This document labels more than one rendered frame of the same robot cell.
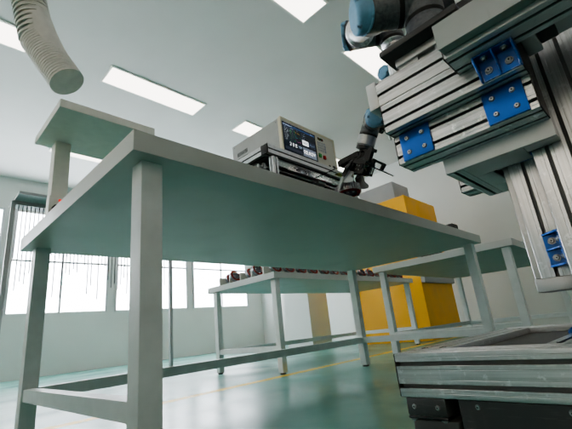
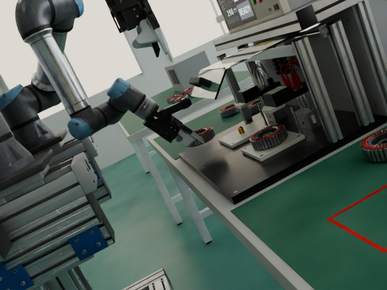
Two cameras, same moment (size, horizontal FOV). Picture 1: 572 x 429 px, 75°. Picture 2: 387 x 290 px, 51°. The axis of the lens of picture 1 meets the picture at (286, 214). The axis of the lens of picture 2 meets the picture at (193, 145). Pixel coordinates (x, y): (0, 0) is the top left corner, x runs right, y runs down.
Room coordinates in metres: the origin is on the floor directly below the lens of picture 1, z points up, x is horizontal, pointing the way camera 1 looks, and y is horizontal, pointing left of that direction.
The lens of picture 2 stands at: (2.31, -1.39, 1.16)
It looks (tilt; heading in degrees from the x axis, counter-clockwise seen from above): 14 degrees down; 128
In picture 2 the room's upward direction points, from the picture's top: 25 degrees counter-clockwise
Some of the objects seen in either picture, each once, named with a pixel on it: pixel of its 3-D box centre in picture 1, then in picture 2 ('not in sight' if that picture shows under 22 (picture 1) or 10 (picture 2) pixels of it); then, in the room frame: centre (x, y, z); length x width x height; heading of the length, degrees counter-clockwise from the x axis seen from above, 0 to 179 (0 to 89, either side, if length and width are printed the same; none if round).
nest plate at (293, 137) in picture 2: not in sight; (271, 144); (1.77, -0.34, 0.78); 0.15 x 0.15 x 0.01; 47
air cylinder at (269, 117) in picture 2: not in sight; (274, 111); (1.69, -0.07, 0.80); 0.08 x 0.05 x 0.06; 137
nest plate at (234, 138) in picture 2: not in sight; (242, 134); (1.59, -0.17, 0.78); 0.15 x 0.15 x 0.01; 47
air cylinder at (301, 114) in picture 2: not in sight; (308, 117); (1.87, -0.23, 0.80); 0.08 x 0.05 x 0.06; 137
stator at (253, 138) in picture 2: not in sight; (268, 137); (1.77, -0.34, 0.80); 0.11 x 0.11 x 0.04
